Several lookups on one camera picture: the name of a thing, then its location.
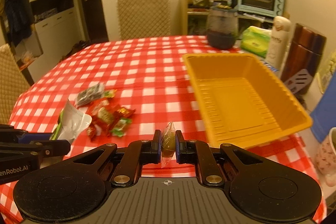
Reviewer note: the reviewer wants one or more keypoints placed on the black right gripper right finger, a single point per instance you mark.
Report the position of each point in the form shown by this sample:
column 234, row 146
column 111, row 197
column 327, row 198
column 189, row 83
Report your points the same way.
column 202, row 157

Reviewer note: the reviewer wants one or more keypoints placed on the red white checkered tablecloth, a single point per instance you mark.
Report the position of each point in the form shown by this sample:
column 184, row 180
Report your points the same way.
column 148, row 75

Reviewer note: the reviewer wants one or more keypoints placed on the green tissue pack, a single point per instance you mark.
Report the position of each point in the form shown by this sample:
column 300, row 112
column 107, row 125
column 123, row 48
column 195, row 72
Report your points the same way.
column 255, row 40

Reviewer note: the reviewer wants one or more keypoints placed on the brown thermos flask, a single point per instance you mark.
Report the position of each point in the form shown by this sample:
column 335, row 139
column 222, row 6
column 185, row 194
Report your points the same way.
column 305, row 52

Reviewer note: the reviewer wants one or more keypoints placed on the white cabinet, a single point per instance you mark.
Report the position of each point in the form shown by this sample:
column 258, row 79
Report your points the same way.
column 46, row 30

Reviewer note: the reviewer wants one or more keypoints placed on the white silver foil pouch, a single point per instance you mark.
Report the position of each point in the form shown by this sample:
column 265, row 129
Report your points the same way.
column 71, row 122

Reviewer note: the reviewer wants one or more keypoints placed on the patterned white mug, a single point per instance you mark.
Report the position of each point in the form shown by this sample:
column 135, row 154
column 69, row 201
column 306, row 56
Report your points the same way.
column 325, row 159

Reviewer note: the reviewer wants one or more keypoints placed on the wooden side shelf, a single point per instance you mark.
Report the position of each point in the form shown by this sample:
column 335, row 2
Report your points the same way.
column 193, row 20

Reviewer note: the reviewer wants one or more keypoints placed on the red candy pile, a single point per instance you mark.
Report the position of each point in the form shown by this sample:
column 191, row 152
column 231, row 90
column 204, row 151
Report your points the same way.
column 123, row 112

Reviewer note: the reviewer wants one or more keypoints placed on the green candy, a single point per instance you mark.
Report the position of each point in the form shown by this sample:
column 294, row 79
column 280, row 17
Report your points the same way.
column 121, row 126

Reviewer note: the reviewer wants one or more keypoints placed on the white miffy bottle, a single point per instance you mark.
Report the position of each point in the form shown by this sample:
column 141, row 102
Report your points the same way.
column 278, row 41

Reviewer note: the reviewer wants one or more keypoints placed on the yellow plastic basket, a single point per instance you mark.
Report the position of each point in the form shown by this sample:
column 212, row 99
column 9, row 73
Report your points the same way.
column 241, row 101

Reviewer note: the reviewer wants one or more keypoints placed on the quilted beige chair back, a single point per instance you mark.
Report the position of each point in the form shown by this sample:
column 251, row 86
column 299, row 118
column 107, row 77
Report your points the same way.
column 144, row 18

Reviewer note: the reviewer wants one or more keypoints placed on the dark red shiny candy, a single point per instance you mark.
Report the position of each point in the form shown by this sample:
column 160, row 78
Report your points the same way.
column 91, row 132

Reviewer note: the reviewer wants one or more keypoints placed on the blue thermos jug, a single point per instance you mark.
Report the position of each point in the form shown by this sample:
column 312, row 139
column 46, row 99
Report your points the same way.
column 324, row 115

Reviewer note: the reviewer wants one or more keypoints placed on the quilted beige side chair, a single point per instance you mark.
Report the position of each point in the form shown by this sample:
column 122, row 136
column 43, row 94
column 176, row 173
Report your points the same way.
column 12, row 83

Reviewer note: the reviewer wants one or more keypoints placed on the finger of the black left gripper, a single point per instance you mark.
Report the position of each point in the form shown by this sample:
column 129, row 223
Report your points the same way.
column 44, row 148
column 9, row 134

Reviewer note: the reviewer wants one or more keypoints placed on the grey black snack packet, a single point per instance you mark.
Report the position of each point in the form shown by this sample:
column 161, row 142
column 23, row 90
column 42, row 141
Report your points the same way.
column 90, row 94

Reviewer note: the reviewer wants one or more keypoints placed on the red snack packet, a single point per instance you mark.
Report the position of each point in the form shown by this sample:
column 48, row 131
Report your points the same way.
column 103, row 114

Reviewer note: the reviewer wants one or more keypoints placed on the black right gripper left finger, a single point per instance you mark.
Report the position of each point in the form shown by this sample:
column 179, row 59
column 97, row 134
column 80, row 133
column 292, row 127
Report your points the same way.
column 130, row 160

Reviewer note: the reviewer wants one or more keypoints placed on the grey phone stand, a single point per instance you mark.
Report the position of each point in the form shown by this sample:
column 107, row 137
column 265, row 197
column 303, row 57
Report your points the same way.
column 299, row 81

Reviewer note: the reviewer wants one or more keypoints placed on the dark glass jar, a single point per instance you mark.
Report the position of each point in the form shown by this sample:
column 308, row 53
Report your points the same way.
column 222, row 27

